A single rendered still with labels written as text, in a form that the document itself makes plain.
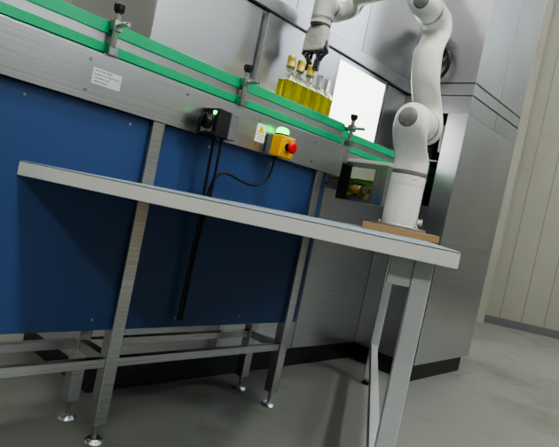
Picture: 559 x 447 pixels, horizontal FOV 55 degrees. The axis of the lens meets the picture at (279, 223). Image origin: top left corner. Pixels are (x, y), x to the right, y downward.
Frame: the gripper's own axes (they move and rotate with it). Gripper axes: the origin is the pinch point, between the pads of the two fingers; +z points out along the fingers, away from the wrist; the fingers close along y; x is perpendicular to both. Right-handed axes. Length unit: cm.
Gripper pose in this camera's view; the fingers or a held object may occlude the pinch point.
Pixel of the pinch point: (311, 65)
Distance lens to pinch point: 221.4
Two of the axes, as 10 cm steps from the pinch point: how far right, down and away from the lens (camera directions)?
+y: 7.1, 1.7, -6.8
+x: 6.7, 1.1, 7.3
